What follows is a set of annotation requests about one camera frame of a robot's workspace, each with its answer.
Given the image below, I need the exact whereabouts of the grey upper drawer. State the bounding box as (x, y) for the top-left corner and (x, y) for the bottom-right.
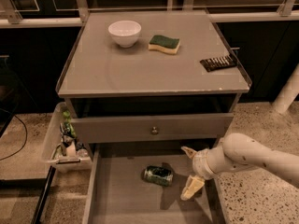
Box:
(71, 113), (233, 144)

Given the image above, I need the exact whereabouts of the white horizontal rail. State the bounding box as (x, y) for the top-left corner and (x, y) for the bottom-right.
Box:
(0, 10), (299, 29)

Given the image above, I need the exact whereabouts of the black striped snack packet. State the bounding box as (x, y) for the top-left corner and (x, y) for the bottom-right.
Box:
(200, 56), (236, 72)

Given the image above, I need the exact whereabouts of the white ceramic bowl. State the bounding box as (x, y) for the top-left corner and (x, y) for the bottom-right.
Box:
(108, 21), (141, 48)

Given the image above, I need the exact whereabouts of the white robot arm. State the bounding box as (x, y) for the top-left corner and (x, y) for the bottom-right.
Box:
(180, 133), (299, 201)

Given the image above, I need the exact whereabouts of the white cup in bin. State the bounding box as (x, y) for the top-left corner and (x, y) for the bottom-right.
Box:
(65, 142), (76, 157)

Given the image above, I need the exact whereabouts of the black cable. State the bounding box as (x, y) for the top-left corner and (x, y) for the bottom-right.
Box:
(0, 108), (28, 161)

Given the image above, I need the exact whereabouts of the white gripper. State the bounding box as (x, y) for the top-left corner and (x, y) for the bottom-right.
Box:
(180, 147), (216, 201)

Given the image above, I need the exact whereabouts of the green bag in bin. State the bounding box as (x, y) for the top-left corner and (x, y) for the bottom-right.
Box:
(61, 110), (77, 138)

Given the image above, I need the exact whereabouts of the grey drawer cabinet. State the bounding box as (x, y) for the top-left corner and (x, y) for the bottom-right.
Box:
(55, 10), (252, 156)

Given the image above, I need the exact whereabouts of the green yellow sponge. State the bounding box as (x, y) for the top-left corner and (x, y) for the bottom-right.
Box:
(148, 35), (180, 55)

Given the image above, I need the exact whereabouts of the brass drawer knob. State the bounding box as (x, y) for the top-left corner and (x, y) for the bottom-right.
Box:
(151, 127), (159, 135)

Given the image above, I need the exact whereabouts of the green crushed can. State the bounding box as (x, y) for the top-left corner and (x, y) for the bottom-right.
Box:
(143, 166), (173, 187)

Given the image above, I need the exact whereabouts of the grey open middle drawer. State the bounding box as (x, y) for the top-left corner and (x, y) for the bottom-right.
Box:
(83, 141), (226, 224)

